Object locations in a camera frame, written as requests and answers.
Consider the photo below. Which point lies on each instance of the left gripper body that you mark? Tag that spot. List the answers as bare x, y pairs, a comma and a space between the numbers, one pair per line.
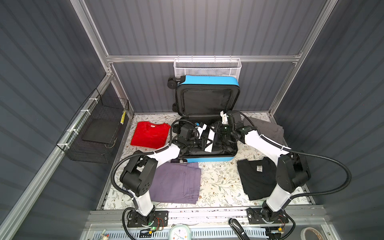
191, 143

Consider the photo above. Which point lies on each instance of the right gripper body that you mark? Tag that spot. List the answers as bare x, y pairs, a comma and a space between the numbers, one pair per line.
224, 129

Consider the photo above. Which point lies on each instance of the blue hardshell suitcase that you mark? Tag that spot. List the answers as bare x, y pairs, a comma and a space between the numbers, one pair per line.
200, 99

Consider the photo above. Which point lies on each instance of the red t-shirt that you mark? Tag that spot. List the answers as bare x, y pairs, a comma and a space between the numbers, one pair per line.
149, 135

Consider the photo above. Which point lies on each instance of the purple trousers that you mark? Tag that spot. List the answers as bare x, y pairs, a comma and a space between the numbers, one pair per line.
176, 183

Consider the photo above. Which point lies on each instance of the black t-shirt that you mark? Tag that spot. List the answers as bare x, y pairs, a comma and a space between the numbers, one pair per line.
258, 177

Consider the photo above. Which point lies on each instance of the white cream tube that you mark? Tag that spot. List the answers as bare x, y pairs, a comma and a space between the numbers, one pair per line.
210, 140

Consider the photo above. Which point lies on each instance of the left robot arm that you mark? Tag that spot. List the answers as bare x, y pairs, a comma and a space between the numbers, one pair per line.
138, 175

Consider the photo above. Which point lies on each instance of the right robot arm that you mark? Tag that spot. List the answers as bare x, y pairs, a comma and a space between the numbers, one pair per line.
292, 168

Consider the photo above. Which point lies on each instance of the grey folded towel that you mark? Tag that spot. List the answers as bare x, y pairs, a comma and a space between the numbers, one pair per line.
270, 130

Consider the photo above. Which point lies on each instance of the yellow marker in basket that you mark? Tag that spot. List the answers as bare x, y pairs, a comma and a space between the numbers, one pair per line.
123, 117

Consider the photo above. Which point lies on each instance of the small white clock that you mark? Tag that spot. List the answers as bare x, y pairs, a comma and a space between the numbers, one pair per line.
180, 232

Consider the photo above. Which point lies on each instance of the white tape roll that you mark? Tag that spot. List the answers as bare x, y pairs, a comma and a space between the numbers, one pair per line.
311, 234

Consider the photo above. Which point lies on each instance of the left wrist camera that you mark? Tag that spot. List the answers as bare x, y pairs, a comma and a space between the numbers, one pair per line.
201, 127

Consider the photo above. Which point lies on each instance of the white wire mesh basket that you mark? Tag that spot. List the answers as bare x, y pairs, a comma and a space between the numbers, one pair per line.
213, 67

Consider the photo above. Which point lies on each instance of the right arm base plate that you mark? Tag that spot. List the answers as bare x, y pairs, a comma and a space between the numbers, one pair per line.
266, 216

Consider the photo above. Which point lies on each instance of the black handle tool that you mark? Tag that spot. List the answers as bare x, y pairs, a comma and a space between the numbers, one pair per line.
238, 229

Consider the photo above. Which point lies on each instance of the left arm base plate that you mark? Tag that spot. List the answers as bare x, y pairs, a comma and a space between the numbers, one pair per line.
154, 219

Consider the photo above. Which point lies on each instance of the black wire wall basket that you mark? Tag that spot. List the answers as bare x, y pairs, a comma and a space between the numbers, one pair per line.
96, 133

